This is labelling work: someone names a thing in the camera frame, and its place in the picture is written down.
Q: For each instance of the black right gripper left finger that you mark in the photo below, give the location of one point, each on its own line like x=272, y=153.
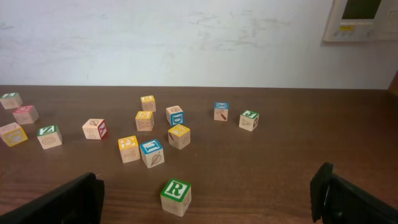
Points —
x=78, y=201

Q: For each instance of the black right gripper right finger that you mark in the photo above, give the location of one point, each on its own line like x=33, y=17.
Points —
x=334, y=200

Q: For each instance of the yellow block back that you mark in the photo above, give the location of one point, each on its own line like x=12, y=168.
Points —
x=148, y=103

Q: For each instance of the yellow block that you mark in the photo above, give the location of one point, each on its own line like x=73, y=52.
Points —
x=179, y=136
x=129, y=149
x=148, y=103
x=144, y=120

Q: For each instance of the green Z block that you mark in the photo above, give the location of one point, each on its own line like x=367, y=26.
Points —
x=49, y=136

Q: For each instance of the yellow block lower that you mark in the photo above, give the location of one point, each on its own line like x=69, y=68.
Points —
x=129, y=149

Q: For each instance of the plain top block red-side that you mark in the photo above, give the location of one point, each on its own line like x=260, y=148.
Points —
x=95, y=129

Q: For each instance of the blue I block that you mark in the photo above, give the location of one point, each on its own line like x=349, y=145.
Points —
x=152, y=153

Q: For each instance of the green R block right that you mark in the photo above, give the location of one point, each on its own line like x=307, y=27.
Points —
x=176, y=197

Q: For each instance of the plain top wooden block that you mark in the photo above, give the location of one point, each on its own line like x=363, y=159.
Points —
x=13, y=134

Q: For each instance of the red Q block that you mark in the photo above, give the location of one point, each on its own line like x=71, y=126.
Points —
x=26, y=115

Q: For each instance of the green J block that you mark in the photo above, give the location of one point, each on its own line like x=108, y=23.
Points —
x=248, y=120

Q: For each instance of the yellow block right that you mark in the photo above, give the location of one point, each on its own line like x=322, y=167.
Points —
x=179, y=136

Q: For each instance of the green L block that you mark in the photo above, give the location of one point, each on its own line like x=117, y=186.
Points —
x=11, y=100

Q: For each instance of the blue D side block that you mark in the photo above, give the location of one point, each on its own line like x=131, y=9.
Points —
x=175, y=115

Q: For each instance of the blue X block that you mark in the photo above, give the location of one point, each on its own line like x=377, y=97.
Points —
x=221, y=111

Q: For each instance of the beige wall panel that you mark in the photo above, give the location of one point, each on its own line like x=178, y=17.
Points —
x=361, y=21

